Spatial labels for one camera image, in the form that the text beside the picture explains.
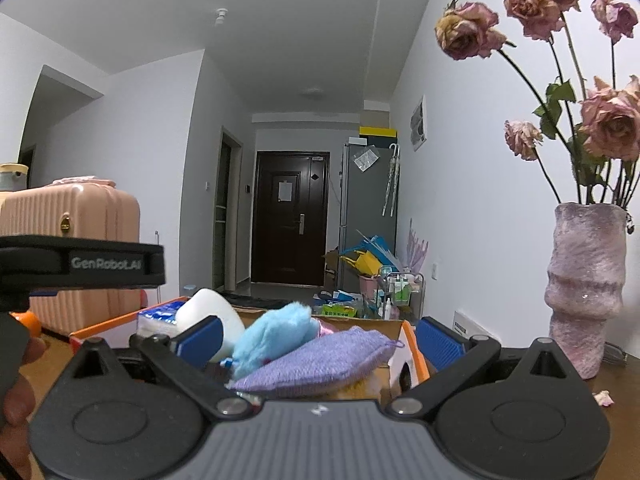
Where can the yellow bottle with grey cap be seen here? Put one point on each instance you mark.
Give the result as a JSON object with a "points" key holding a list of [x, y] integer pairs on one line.
{"points": [[12, 180]]}

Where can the grey refrigerator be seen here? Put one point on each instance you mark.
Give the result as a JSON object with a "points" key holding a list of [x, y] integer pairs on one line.
{"points": [[362, 200]]}

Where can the white paper notice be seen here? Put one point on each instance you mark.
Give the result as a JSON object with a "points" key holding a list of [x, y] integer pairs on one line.
{"points": [[284, 191]]}

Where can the red cardboard box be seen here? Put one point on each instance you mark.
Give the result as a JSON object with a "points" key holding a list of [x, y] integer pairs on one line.
{"points": [[380, 327]]}

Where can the fallen pink petal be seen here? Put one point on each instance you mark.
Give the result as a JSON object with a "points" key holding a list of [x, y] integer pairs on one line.
{"points": [[603, 398]]}

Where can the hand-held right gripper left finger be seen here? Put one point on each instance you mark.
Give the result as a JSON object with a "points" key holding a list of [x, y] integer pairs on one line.
{"points": [[200, 340]]}

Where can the yellow and black box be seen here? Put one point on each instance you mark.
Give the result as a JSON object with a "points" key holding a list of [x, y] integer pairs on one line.
{"points": [[378, 137]]}

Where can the person's left hand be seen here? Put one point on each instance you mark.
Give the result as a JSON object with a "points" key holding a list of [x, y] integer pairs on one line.
{"points": [[20, 402]]}

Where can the ceiling lamp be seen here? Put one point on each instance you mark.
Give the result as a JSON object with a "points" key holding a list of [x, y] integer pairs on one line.
{"points": [[312, 91]]}

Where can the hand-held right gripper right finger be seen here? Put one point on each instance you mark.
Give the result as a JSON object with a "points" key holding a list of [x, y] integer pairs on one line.
{"points": [[440, 342]]}

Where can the black floor mat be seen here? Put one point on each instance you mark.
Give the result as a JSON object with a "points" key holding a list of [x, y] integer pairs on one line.
{"points": [[255, 300]]}

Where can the dark brown entrance door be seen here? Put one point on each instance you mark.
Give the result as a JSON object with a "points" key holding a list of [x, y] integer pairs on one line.
{"points": [[290, 240]]}

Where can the wall poster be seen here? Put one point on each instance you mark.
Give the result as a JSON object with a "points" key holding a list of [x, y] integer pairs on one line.
{"points": [[418, 125]]}

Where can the pink bucket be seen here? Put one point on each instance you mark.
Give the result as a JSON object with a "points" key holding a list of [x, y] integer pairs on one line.
{"points": [[370, 287]]}

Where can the bunch of dried roses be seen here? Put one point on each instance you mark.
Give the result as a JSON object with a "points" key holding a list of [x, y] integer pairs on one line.
{"points": [[607, 120]]}

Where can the orange fruit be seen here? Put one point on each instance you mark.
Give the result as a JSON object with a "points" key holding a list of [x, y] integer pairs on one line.
{"points": [[30, 322]]}

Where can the light blue tissue pack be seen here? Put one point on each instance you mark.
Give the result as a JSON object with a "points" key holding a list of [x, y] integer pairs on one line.
{"points": [[155, 322]]}

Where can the light blue fluffy cloth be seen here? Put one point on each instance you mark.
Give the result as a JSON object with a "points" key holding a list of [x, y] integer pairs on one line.
{"points": [[275, 330]]}

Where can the white round roll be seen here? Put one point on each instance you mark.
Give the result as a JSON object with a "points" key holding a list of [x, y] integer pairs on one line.
{"points": [[210, 307]]}

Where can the metal storage cart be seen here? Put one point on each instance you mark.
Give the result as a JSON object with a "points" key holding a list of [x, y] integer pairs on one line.
{"points": [[402, 292]]}

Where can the purple fluffy cloth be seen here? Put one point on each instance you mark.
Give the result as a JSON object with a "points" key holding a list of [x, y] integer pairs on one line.
{"points": [[325, 360]]}

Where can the grey interior door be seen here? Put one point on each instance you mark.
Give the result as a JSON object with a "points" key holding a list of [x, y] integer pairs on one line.
{"points": [[222, 210]]}

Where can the pile of colourful packets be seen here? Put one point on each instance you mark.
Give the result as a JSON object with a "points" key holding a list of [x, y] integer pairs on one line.
{"points": [[340, 305]]}

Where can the pink textured vase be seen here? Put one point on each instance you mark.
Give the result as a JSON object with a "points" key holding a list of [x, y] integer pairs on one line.
{"points": [[585, 285]]}

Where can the purple dried plant bundle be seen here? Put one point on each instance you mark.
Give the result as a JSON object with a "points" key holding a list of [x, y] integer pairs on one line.
{"points": [[417, 247]]}

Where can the pink ribbed suitcase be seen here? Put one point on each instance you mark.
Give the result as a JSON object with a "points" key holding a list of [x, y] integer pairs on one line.
{"points": [[90, 210]]}

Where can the white smoke detector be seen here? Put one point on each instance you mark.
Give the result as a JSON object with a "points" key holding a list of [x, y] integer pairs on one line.
{"points": [[220, 15]]}

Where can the pile of blue yellow bags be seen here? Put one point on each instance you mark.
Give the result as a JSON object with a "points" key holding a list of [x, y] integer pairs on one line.
{"points": [[370, 257]]}

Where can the hanging white umbrella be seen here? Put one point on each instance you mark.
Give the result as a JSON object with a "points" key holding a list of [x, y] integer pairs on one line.
{"points": [[391, 180]]}

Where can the brown cardboard carton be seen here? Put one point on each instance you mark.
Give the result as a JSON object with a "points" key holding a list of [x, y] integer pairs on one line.
{"points": [[331, 270]]}

